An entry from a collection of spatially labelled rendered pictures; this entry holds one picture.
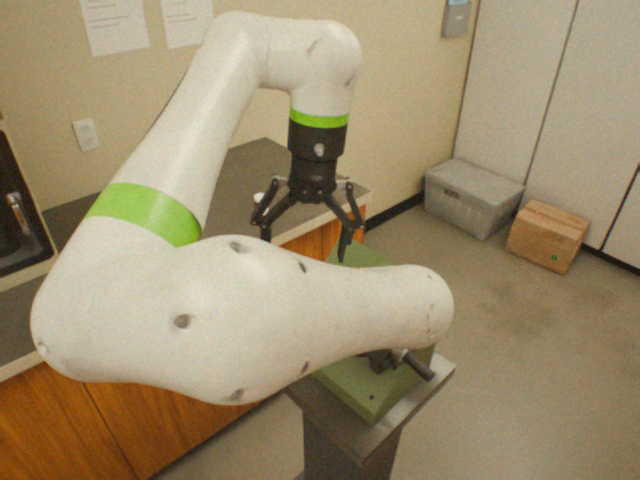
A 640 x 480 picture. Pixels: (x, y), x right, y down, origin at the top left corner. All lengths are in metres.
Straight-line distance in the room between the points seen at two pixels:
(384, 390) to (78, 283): 0.65
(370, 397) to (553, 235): 2.23
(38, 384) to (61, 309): 0.96
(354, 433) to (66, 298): 0.67
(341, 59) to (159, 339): 0.44
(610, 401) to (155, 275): 2.34
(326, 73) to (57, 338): 0.44
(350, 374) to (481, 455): 1.23
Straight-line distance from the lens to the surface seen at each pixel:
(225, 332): 0.27
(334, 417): 0.95
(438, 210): 3.30
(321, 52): 0.61
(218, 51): 0.61
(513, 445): 2.15
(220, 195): 1.65
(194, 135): 0.51
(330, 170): 0.69
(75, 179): 1.84
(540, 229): 2.98
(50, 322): 0.41
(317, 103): 0.63
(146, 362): 0.32
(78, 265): 0.42
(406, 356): 0.84
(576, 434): 2.30
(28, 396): 1.38
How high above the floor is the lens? 1.75
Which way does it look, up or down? 36 degrees down
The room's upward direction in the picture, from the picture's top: straight up
